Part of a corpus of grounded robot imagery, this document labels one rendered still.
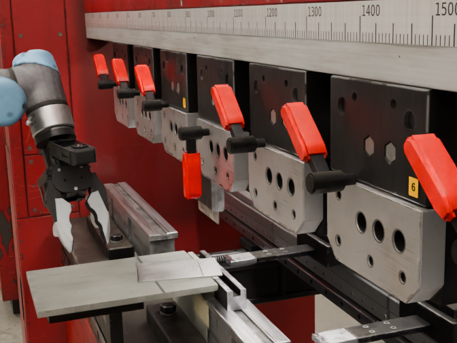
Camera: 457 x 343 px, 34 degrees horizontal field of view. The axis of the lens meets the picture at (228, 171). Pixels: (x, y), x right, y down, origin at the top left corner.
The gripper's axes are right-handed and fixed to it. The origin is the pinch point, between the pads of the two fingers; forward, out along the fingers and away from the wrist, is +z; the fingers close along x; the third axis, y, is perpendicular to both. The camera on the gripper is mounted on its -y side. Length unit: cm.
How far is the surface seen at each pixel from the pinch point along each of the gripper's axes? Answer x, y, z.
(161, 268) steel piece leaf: -6.3, -10.8, 9.0
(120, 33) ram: -20.6, 6.4, -41.0
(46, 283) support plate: 10.7, -6.3, 6.3
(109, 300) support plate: 5.9, -17.0, 12.3
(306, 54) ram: 0, -68, 0
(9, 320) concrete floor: -44, 244, -16
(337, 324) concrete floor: -163, 162, 33
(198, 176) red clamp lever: -4.0, -34.5, 1.3
